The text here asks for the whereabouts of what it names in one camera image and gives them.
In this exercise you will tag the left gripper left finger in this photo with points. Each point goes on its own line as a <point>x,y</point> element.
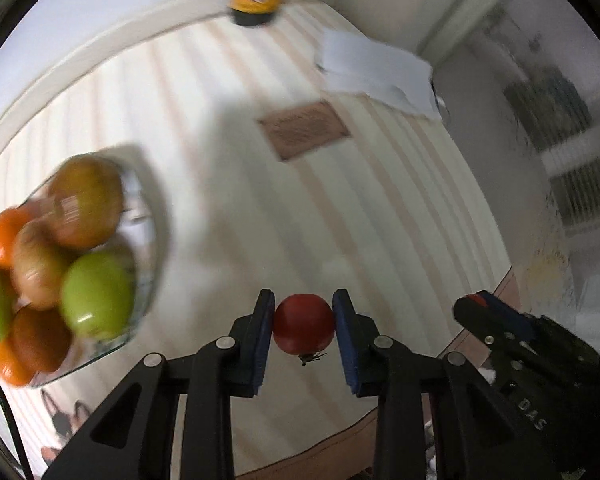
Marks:
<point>130,435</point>

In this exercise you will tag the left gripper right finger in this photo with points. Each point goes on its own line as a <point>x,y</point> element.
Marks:
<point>477,435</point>

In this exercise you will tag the dark orange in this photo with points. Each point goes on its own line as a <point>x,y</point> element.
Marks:
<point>41,339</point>

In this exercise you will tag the yellow red apple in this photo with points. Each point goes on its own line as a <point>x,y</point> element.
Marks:
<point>39,265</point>

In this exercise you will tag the small red tomato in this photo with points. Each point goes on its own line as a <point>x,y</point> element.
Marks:
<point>304,325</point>

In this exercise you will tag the small mandarin orange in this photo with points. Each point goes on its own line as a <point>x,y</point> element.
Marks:
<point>12,220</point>

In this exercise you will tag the dark red brown apple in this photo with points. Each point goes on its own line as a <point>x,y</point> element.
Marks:
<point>84,202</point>

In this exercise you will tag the brown tablecloth label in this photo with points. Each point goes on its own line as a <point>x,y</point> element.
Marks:
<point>298,130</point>

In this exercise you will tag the white tissue paper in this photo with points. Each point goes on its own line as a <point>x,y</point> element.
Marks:
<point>354,64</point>

